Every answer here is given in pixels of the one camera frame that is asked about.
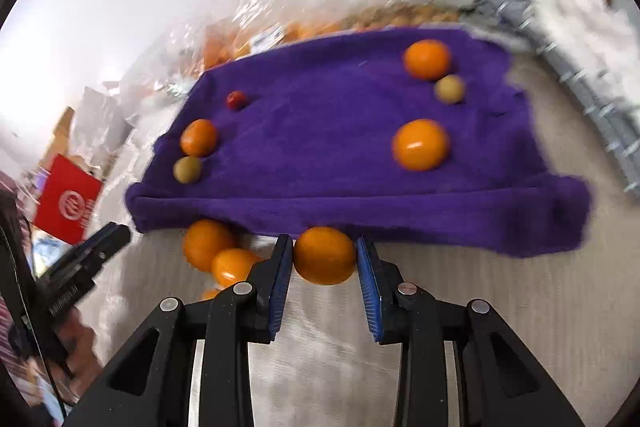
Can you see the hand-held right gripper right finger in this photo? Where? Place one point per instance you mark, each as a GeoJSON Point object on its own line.
{"type": "Point", "coordinates": [369, 292]}

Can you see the purple towel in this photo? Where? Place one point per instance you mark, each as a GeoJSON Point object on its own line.
{"type": "Point", "coordinates": [325, 147]}

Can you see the person's left hand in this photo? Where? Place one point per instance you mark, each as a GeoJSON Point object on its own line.
{"type": "Point", "coordinates": [77, 342]}

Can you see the clear bag of small oranges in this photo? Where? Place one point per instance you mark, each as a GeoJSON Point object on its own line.
{"type": "Point", "coordinates": [240, 42]}

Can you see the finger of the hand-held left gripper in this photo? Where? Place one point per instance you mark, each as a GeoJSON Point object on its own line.
{"type": "Point", "coordinates": [85, 257]}
{"type": "Point", "coordinates": [72, 297]}

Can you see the small red fruit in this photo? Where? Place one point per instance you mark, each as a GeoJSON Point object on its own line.
{"type": "Point", "coordinates": [236, 100]}

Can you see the cardboard box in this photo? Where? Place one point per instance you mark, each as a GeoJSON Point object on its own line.
{"type": "Point", "coordinates": [60, 137]}

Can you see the orange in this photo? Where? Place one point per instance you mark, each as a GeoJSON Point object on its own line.
{"type": "Point", "coordinates": [210, 293]}
{"type": "Point", "coordinates": [232, 266]}
{"type": "Point", "coordinates": [325, 255]}
{"type": "Point", "coordinates": [421, 144]}
{"type": "Point", "coordinates": [427, 59]}
{"type": "Point", "coordinates": [199, 137]}
{"type": "Point", "coordinates": [207, 244]}

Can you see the grey checked cloth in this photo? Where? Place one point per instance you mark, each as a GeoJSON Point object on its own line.
{"type": "Point", "coordinates": [590, 107]}

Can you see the translucent grey plastic bag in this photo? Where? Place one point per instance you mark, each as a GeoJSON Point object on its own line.
{"type": "Point", "coordinates": [102, 122]}

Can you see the small green fruit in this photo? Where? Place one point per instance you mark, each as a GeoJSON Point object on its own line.
{"type": "Point", "coordinates": [449, 88]}
{"type": "Point", "coordinates": [188, 169]}

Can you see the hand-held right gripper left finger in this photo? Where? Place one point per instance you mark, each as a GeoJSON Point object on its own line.
{"type": "Point", "coordinates": [280, 287]}

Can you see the red paper bag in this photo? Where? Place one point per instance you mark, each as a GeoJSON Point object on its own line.
{"type": "Point", "coordinates": [67, 199]}

